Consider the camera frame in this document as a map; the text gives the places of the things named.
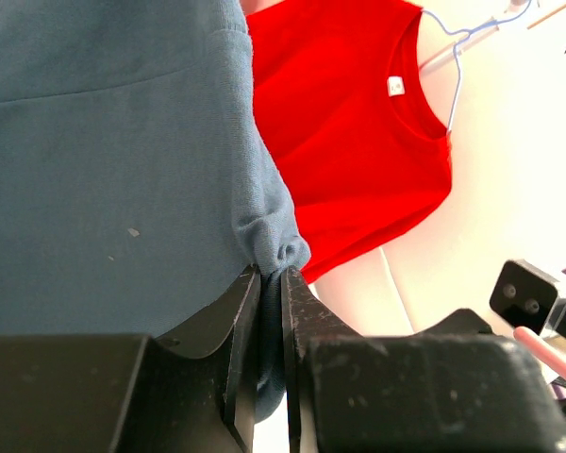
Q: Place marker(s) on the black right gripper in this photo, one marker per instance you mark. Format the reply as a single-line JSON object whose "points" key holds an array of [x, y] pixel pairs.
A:
{"points": [[526, 296]]}

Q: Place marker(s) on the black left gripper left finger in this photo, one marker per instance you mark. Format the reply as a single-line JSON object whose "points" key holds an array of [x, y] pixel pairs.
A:
{"points": [[219, 350]]}

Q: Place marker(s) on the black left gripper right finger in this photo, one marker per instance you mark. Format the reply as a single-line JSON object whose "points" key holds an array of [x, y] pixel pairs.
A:
{"points": [[304, 317]]}

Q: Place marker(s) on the pink wire hanger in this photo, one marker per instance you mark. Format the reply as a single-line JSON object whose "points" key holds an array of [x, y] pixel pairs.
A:
{"points": [[543, 351]]}

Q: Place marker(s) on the blue-grey t shirt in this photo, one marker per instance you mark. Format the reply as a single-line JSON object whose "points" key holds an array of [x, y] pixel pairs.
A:
{"points": [[134, 184]]}

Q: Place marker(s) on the red t shirt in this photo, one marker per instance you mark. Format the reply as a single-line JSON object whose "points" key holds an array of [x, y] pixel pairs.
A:
{"points": [[339, 105]]}

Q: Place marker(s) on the white clothes rack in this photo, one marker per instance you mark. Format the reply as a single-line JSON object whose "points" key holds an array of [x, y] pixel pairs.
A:
{"points": [[466, 37]]}

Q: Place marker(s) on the light blue wire hanger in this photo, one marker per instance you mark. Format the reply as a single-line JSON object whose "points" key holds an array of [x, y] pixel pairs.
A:
{"points": [[459, 68]]}

